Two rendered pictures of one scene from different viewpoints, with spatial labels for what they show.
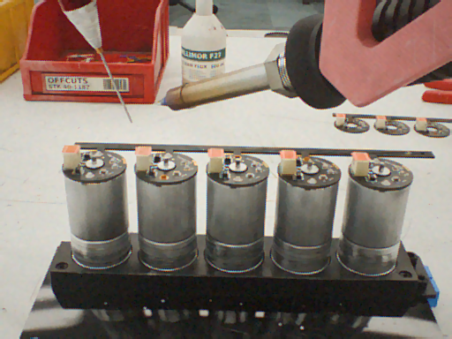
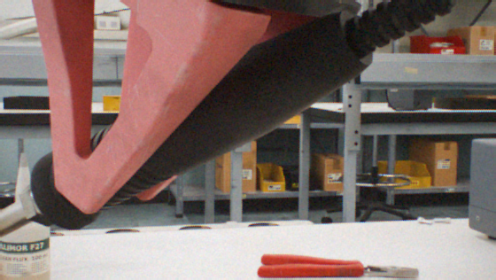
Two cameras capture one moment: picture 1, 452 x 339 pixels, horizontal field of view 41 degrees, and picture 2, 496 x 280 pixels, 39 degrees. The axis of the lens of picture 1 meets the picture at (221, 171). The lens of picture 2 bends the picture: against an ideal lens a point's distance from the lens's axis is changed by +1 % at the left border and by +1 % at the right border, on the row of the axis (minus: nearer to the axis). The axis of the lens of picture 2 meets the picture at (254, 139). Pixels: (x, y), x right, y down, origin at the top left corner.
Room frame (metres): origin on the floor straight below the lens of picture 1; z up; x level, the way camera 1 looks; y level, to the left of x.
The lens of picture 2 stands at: (-0.06, -0.03, 0.91)
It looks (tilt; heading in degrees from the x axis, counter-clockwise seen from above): 6 degrees down; 347
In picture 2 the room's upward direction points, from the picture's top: 1 degrees clockwise
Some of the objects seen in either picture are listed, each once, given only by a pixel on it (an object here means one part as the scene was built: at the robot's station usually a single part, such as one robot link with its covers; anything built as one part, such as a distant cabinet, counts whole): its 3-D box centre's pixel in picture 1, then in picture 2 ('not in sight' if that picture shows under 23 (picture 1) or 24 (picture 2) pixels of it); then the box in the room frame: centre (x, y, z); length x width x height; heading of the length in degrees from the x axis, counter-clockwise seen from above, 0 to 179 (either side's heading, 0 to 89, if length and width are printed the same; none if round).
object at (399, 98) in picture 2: not in sight; (409, 97); (2.63, -1.33, 0.80); 0.15 x 0.12 x 0.10; 20
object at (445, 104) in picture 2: not in sight; (468, 104); (2.65, -1.62, 0.77); 0.24 x 0.16 x 0.04; 89
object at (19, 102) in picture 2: not in sight; (42, 103); (2.69, 0.16, 0.77); 0.24 x 0.16 x 0.04; 76
